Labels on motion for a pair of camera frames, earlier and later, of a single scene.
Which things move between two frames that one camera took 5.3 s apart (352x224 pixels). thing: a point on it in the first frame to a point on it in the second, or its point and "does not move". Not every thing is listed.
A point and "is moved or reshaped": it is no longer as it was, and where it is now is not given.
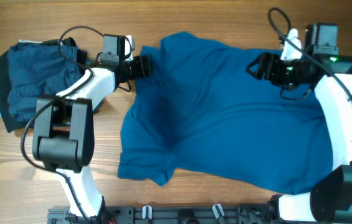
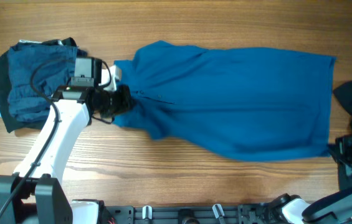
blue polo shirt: x=192 y=106 is moved or reshaped
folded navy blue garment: x=37 y=70 does not move
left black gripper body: x=136 y=68 to x=113 y=102
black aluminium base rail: x=171 y=214 does not move
